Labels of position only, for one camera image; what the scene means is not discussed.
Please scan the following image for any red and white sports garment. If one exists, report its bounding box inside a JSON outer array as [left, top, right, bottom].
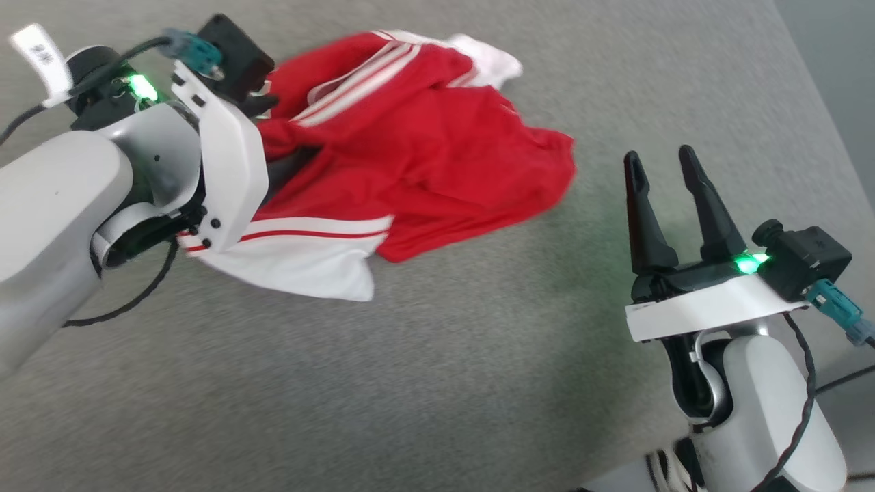
[[179, 29, 577, 303]]

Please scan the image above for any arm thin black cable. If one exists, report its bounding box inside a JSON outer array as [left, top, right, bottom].
[[749, 311, 875, 492], [63, 238, 180, 327]]

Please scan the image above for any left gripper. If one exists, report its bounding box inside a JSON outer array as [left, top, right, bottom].
[[171, 60, 321, 252]]

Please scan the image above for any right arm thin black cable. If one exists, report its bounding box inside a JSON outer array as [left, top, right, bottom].
[[749, 311, 875, 492]]

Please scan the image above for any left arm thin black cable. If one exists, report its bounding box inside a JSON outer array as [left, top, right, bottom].
[[63, 238, 180, 327]]

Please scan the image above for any white label tag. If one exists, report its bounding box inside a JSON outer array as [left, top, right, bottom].
[[10, 23, 75, 109]]

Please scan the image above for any camera cable teal connector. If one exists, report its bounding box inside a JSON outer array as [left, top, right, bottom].
[[0, 29, 225, 146], [805, 279, 875, 346]]

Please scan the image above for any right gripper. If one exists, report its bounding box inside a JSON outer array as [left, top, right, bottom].
[[623, 145, 811, 342]]

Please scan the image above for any right camera cable teal connector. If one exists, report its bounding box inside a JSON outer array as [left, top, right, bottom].
[[805, 279, 875, 346]]

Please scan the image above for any left camera cable teal connector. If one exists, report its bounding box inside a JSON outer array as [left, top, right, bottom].
[[0, 29, 225, 146]]

